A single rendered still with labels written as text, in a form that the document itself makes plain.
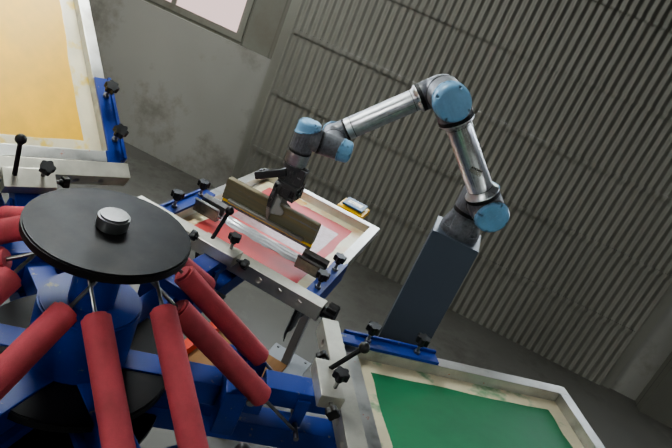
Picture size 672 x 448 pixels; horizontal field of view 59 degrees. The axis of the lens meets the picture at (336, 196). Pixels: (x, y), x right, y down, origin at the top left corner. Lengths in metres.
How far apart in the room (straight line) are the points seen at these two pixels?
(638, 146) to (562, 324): 1.31
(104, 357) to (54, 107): 1.07
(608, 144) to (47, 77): 3.21
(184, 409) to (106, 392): 0.14
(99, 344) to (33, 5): 1.39
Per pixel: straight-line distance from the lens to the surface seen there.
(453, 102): 1.84
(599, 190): 4.14
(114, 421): 1.05
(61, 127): 1.94
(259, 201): 1.99
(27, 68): 2.04
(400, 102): 1.98
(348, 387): 1.49
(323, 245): 2.24
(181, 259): 1.16
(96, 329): 1.08
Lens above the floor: 1.93
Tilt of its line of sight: 21 degrees down
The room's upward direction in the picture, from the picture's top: 23 degrees clockwise
